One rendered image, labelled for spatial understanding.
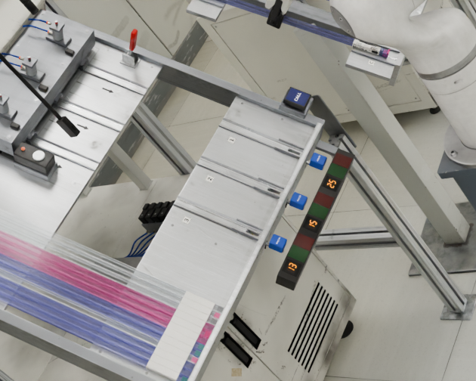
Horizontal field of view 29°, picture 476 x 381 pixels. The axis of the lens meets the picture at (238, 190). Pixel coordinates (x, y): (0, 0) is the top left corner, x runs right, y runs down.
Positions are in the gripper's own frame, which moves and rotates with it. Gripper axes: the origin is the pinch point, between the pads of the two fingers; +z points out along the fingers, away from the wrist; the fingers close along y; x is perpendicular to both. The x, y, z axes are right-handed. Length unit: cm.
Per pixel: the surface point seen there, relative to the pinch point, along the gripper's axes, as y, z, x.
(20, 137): 48, 12, -36
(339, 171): 25.0, 8.9, 26.2
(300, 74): -64, 86, 7
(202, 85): 16.0, 13.0, -8.7
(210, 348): 74, 9, 17
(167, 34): -140, 185, -63
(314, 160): 26.2, 7.5, 20.4
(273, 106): 16.6, 8.7, 7.7
